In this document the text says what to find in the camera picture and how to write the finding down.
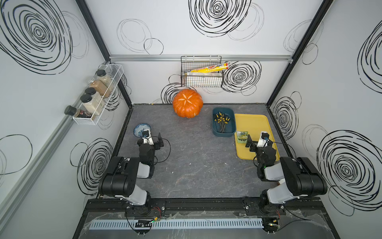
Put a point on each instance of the spice jar beige powder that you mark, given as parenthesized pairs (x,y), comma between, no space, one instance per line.
(102,76)

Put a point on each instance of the yellow snack package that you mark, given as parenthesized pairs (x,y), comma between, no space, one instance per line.
(212,68)

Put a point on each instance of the spice jar brown powder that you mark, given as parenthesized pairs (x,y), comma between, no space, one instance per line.
(100,87)

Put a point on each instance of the blue white patterned bowl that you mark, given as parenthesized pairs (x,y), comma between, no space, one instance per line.
(139,128)

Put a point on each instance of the spice jar white powder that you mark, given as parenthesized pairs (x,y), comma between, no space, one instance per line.
(95,95)

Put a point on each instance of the clear acrylic wall shelf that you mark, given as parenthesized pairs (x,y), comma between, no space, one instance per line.
(102,96)

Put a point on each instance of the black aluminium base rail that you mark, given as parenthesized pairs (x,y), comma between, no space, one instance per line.
(249,206)

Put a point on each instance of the spice jar cream powder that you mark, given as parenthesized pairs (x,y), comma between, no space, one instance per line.
(91,104)

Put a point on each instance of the teal plastic storage box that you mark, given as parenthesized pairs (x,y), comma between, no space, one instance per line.
(230,128)

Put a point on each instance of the small dark spice bottle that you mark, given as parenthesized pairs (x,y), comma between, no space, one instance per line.
(76,112)

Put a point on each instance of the black yellow file tool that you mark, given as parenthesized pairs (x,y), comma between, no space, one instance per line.
(217,119)

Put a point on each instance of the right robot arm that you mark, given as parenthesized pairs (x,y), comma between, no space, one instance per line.
(301,178)

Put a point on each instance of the grey slotted cable duct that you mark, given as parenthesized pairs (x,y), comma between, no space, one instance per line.
(241,223)

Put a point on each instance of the orange pumpkin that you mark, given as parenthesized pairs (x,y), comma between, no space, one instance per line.
(188,103)

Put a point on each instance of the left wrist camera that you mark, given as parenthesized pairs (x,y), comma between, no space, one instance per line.
(146,135)

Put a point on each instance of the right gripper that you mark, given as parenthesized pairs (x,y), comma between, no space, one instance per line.
(253,145)

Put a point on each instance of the green snack packet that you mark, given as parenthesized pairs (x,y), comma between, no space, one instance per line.
(242,136)

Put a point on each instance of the yellow plastic tray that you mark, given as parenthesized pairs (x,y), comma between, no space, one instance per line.
(254,125)

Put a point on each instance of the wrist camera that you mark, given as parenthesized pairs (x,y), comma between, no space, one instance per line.
(146,135)
(264,137)

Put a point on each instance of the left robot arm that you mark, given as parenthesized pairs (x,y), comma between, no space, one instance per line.
(119,179)

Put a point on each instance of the black wire wall basket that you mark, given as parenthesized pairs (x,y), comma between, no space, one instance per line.
(200,80)

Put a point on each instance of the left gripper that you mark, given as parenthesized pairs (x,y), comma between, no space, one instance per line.
(156,146)

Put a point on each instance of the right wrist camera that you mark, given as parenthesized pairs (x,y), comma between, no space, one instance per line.
(264,137)

